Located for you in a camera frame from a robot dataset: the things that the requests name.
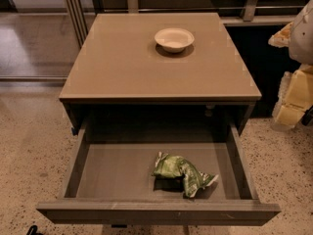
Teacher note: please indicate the metal frame railing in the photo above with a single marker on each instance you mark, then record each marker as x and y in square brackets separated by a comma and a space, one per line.
[235, 11]

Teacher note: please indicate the grey cabinet counter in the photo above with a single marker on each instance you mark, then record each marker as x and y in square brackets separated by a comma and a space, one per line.
[120, 62]

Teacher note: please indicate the open grey top drawer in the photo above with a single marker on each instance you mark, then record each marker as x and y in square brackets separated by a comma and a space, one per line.
[110, 177]

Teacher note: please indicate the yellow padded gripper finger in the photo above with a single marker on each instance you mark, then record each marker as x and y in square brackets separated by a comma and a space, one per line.
[295, 98]

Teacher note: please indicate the green jalapeno chip bag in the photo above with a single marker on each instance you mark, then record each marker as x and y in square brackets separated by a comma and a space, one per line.
[177, 167]

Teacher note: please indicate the black object on floor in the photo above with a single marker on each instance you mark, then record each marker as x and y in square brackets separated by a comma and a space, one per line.
[33, 230]

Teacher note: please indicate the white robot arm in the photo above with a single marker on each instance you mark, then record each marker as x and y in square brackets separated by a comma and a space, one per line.
[298, 37]

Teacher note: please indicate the white paper bowl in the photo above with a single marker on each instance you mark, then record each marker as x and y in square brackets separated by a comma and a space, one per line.
[174, 40]

